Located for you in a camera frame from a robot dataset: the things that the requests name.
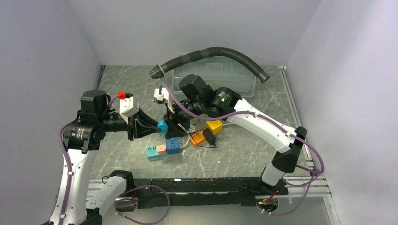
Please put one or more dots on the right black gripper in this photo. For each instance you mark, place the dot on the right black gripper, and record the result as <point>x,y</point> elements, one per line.
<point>174,130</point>

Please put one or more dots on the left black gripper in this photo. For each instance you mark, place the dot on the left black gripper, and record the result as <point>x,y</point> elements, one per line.
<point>141,130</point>

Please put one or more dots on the light blue adapter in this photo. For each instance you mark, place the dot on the light blue adapter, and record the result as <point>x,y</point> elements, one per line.
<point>163,127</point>

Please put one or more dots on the blue cube socket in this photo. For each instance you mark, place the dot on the blue cube socket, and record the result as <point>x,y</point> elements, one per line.
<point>173,146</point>

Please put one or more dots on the pink small block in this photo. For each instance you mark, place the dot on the pink small block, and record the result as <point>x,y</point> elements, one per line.
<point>161,149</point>

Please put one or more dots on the teal power strip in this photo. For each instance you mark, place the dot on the teal power strip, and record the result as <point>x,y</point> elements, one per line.
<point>152,154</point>

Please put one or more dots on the black power adapter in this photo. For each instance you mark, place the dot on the black power adapter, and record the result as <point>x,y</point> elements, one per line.
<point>209,137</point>

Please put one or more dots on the orange power strip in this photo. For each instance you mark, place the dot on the orange power strip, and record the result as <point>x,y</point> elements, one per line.
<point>197,138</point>

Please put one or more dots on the yellow cube socket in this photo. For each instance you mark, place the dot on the yellow cube socket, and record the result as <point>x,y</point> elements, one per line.
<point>214,126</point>

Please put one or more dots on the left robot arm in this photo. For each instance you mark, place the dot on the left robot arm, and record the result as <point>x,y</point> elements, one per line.
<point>80,141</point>

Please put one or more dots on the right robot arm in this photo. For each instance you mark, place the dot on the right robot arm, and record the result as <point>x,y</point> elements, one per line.
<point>206,104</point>

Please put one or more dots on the translucent green storage box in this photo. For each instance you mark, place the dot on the translucent green storage box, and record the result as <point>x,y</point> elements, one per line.
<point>218,72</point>

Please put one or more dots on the aluminium rail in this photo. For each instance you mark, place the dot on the aluminium rail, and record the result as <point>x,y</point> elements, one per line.
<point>294,187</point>

